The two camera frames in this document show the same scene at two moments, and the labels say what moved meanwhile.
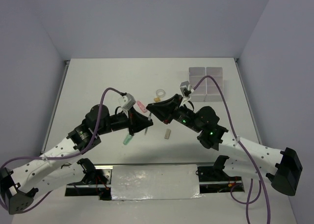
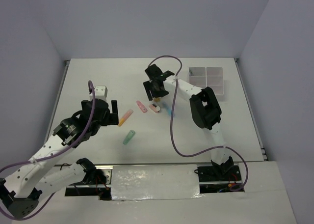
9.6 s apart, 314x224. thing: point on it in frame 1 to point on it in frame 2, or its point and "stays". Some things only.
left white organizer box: x=196 y=73 stays
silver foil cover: x=155 y=182 stays
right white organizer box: x=213 y=94 stays
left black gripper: x=136 y=121 to x=115 y=117
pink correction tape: x=141 y=105 stays
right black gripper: x=162 y=110 to x=147 y=85
